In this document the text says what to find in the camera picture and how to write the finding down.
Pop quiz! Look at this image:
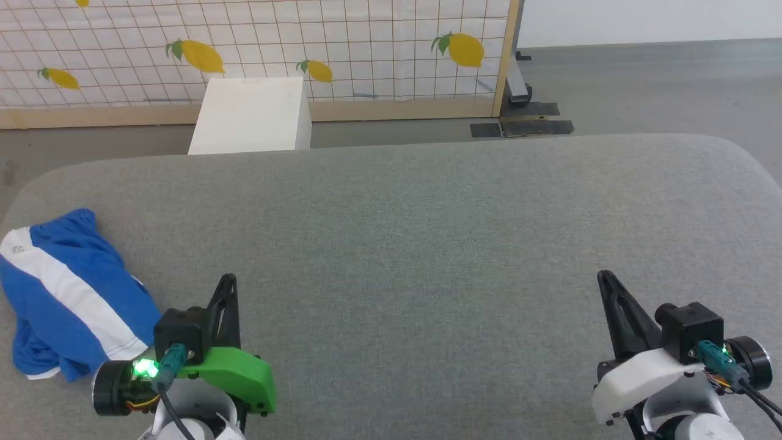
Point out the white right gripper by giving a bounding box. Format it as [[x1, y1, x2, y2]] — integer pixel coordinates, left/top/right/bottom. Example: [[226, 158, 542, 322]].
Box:
[[591, 270, 773, 425]]

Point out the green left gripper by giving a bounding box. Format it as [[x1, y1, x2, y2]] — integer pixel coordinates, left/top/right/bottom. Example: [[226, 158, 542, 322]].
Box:
[[93, 274, 277, 416]]

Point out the blue garment with white stripe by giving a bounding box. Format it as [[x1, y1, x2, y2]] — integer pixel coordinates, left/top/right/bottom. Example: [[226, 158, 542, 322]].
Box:
[[0, 209, 163, 383]]

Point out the white rectangular box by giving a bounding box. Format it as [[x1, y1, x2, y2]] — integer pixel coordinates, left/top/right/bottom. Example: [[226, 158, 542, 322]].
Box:
[[188, 77, 313, 155]]

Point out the grey fabric sofa cushion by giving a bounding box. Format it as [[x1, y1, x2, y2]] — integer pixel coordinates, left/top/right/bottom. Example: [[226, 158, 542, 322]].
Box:
[[0, 133, 782, 440]]

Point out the long black floor tape strip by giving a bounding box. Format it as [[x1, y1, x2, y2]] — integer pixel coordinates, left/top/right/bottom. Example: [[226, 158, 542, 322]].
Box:
[[500, 101, 576, 138]]

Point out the lemon print grid partition screen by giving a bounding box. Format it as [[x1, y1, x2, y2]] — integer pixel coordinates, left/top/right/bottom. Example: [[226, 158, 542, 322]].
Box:
[[0, 0, 521, 130]]

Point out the left camera cable teal plug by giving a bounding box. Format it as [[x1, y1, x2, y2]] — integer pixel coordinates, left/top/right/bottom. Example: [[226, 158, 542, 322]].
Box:
[[150, 343, 197, 440]]

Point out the camera cable teal plug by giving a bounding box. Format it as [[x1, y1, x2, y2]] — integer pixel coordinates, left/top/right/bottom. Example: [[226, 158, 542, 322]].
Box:
[[150, 343, 197, 440], [696, 340, 782, 431]]

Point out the right camera cable teal plug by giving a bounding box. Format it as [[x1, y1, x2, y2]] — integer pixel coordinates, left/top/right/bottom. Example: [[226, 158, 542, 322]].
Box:
[[696, 340, 782, 431]]

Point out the grey metal stand post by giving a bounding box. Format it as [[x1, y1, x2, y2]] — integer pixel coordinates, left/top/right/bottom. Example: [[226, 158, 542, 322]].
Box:
[[505, 0, 533, 105]]

